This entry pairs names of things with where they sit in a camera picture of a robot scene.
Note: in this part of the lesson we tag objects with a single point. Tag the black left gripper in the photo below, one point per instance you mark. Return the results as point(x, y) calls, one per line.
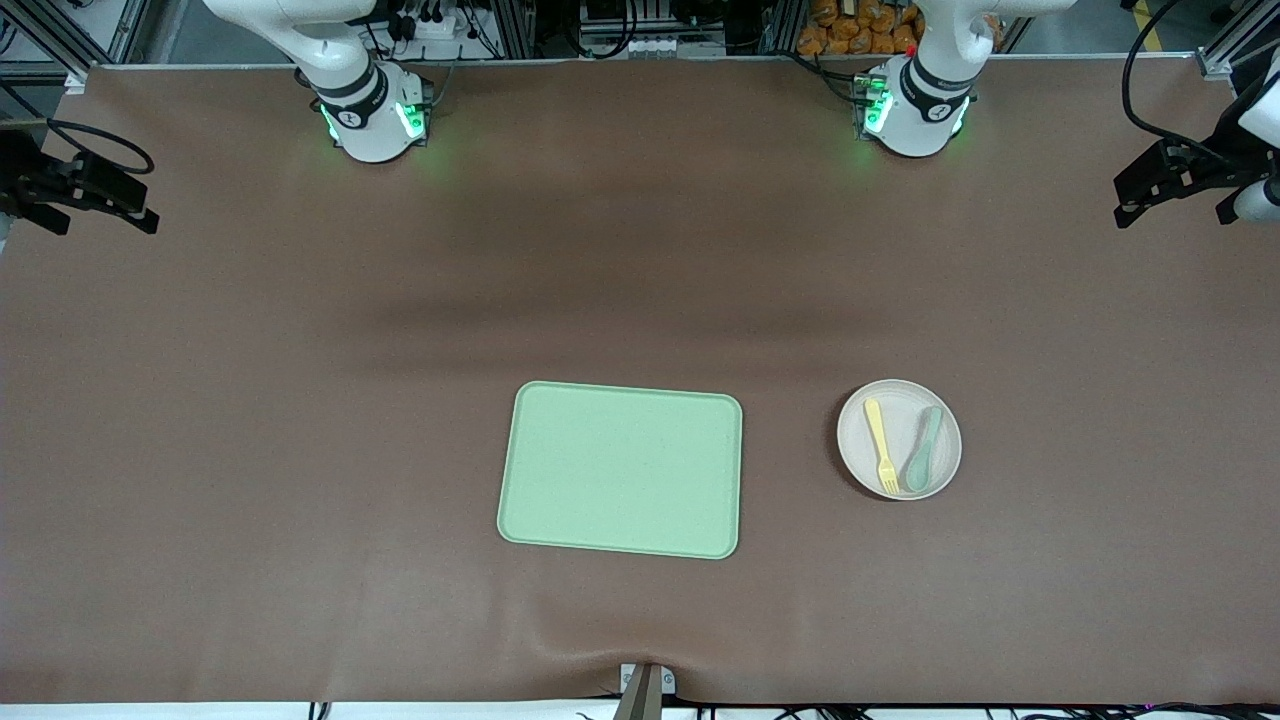
point(1213, 166)

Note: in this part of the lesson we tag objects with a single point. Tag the yellow plastic fork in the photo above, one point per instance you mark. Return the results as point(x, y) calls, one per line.
point(880, 440)

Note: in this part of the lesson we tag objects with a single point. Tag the bag of orange buns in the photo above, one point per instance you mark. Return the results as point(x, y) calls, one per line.
point(850, 30)

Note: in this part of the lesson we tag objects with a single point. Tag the beige round plate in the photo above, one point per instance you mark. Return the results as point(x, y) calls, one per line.
point(905, 410)

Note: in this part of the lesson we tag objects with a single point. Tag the aluminium frame profile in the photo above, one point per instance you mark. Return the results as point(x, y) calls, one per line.
point(1235, 45)
point(70, 50)

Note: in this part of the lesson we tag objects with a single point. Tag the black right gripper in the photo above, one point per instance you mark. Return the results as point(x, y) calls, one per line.
point(30, 177)

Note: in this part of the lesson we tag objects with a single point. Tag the pale green plastic spoon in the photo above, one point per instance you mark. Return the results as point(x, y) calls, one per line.
point(918, 472)

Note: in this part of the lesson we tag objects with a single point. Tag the white power strip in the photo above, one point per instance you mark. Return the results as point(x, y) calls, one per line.
point(430, 25)

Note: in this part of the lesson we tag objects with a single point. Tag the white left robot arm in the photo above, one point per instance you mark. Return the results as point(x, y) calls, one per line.
point(925, 100)

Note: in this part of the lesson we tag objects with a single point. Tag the grey metal table bracket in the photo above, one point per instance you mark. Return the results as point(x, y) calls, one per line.
point(645, 690)

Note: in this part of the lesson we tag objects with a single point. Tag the light green rectangular tray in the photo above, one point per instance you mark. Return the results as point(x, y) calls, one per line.
point(620, 470)

